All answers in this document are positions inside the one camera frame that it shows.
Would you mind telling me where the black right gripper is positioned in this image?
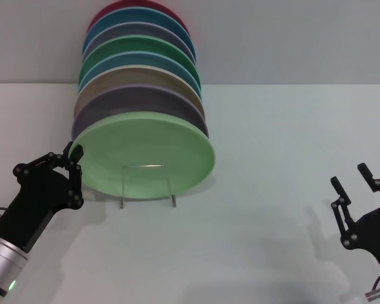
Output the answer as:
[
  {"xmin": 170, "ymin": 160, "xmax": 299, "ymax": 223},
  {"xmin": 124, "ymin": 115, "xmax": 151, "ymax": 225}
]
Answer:
[{"xmin": 330, "ymin": 162, "xmax": 380, "ymax": 279}]

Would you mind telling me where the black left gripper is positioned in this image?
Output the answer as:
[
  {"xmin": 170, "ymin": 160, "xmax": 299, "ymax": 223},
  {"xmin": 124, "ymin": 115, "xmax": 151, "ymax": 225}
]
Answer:
[{"xmin": 0, "ymin": 141, "xmax": 85, "ymax": 254}]

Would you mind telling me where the light green plate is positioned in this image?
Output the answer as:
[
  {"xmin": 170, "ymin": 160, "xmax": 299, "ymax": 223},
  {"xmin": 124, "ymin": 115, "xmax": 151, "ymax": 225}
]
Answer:
[{"xmin": 72, "ymin": 111, "xmax": 216, "ymax": 201}]

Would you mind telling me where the lavender plate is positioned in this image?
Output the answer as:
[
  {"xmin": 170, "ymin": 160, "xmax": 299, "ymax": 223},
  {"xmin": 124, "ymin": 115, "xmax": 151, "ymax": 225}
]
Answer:
[{"xmin": 71, "ymin": 84, "xmax": 209, "ymax": 140}]

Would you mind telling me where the tan plate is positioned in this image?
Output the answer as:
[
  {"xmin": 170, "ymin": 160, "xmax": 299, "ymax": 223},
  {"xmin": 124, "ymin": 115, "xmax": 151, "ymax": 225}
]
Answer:
[{"xmin": 74, "ymin": 65, "xmax": 206, "ymax": 121}]

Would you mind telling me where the light blue plate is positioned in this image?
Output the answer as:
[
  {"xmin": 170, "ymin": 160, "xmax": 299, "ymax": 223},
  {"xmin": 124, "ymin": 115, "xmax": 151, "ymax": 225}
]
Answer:
[{"xmin": 77, "ymin": 51, "xmax": 203, "ymax": 96}]

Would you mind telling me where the dark green plate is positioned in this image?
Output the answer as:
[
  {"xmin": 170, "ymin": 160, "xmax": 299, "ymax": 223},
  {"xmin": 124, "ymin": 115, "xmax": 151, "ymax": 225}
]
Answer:
[{"xmin": 79, "ymin": 34, "xmax": 201, "ymax": 86}]

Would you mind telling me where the grey purple plate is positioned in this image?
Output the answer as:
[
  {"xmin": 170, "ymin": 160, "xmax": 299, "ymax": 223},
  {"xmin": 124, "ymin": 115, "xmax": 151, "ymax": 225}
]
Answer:
[{"xmin": 82, "ymin": 21, "xmax": 197, "ymax": 64}]

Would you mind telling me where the teal blue plate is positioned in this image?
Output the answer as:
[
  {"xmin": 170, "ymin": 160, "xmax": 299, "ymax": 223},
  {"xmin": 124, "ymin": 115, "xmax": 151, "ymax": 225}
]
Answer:
[{"xmin": 82, "ymin": 6, "xmax": 197, "ymax": 63}]

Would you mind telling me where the maroon plate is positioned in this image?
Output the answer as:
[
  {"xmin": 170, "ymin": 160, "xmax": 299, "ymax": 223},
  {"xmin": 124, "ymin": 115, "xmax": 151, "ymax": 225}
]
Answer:
[{"xmin": 87, "ymin": 0, "xmax": 191, "ymax": 35}]

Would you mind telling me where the right gripper cable connector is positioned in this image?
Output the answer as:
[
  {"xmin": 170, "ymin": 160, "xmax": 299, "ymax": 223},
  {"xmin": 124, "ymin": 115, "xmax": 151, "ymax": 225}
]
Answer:
[{"xmin": 364, "ymin": 271, "xmax": 380, "ymax": 301}]

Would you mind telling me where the metal wire plate rack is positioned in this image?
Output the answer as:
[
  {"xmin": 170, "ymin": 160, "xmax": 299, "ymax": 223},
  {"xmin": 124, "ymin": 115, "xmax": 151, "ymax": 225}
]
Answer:
[{"xmin": 119, "ymin": 163, "xmax": 177, "ymax": 210}]

